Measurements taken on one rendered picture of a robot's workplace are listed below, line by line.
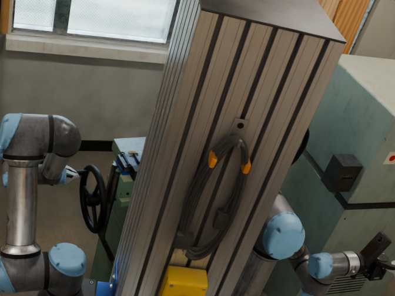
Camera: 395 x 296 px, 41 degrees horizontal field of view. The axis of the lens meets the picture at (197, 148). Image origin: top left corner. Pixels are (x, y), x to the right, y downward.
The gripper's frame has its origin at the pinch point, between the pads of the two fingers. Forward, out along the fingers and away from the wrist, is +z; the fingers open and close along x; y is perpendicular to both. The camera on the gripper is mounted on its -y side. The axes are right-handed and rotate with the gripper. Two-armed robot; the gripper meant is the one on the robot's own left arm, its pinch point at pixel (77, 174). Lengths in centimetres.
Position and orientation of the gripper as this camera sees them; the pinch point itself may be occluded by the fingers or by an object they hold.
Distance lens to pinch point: 221.5
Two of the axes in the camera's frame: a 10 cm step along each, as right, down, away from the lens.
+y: -6.5, 7.2, 2.2
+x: 4.3, 5.9, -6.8
